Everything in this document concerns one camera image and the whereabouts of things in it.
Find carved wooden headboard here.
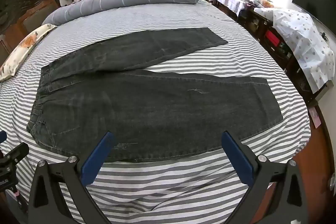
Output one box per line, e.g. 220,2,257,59
0,0,61,59

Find floral pillow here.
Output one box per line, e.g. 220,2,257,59
0,23,58,82

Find grey white striped bed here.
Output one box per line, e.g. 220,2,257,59
0,0,311,224

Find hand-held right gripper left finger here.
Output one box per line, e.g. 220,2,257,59
28,131,117,224

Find red box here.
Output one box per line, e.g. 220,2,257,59
265,30,280,46

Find white checkered cloth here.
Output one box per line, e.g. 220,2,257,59
209,0,252,17

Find dark wooden cabinet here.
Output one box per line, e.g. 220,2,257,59
207,0,331,102

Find pink paper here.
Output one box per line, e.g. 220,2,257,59
310,107,322,127

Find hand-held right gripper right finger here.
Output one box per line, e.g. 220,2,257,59
221,131,309,224

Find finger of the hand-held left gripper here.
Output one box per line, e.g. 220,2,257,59
0,142,29,165

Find white dotted cloth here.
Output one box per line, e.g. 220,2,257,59
253,7,335,94

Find dark grey denim pants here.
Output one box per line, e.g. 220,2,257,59
26,27,283,164

